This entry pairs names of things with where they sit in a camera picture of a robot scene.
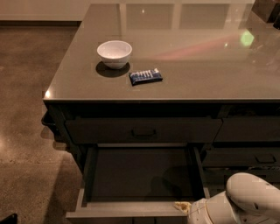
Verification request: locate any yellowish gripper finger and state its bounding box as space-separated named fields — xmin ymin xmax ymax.
xmin=174 ymin=201 xmax=192 ymax=215

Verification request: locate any drawer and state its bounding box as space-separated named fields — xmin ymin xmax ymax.
xmin=215 ymin=116 xmax=280 ymax=142
xmin=202 ymin=148 xmax=280 ymax=167
xmin=66 ymin=147 xmax=209 ymax=224
xmin=65 ymin=117 xmax=222 ymax=144

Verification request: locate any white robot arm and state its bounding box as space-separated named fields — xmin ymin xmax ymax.
xmin=174 ymin=172 xmax=280 ymax=224

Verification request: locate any dark cabinet counter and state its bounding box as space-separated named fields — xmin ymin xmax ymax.
xmin=40 ymin=3 xmax=280 ymax=224

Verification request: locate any blue snack packet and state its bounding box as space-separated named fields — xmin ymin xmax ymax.
xmin=129 ymin=68 xmax=163 ymax=86

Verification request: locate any white ceramic bowl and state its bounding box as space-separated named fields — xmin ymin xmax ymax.
xmin=96 ymin=40 xmax=132 ymax=69

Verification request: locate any dark object at corner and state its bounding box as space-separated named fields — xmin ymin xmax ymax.
xmin=0 ymin=213 xmax=18 ymax=224

